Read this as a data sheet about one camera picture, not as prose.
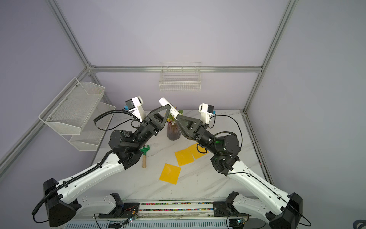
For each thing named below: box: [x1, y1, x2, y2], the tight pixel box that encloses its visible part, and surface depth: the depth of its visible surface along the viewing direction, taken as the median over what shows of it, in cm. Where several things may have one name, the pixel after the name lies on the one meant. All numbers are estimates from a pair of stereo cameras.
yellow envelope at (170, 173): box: [159, 163, 182, 185], surface depth 88 cm
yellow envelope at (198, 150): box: [188, 143, 210, 160], surface depth 52 cm
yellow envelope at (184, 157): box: [174, 147, 195, 167], surface depth 95 cm
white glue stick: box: [158, 97, 181, 118], surface depth 47 cm
